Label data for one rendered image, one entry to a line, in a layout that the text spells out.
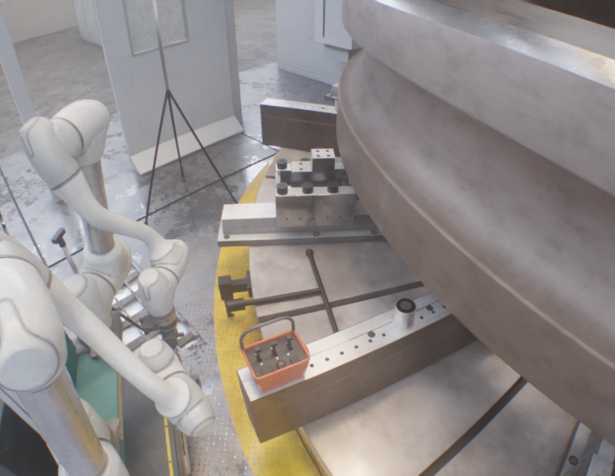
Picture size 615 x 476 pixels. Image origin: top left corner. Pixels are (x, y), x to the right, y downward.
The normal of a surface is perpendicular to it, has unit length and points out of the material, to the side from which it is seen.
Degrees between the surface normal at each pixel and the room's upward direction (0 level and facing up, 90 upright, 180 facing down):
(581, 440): 0
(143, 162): 37
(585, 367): 90
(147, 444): 0
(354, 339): 0
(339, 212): 90
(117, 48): 90
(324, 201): 90
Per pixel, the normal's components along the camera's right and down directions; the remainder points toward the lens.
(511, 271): -0.36, -0.55
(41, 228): 0.00, -0.76
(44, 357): 0.61, 0.43
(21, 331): 0.52, -0.58
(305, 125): -0.33, 0.61
